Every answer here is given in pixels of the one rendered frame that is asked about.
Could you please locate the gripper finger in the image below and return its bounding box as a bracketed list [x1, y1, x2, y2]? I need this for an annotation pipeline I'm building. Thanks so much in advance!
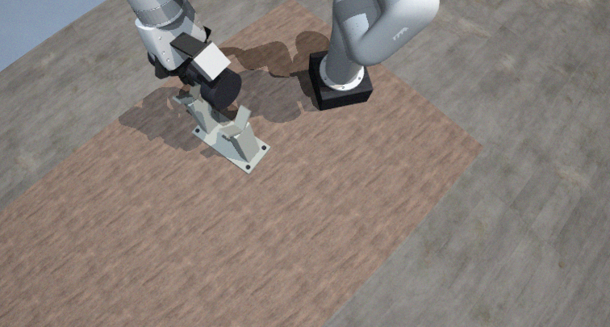
[203, 26, 211, 44]
[155, 56, 195, 87]

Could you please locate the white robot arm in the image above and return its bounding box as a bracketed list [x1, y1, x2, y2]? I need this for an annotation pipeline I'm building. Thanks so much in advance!
[127, 0, 440, 91]

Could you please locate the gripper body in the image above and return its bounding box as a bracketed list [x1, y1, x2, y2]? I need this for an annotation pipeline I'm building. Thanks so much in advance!
[136, 0, 207, 71]

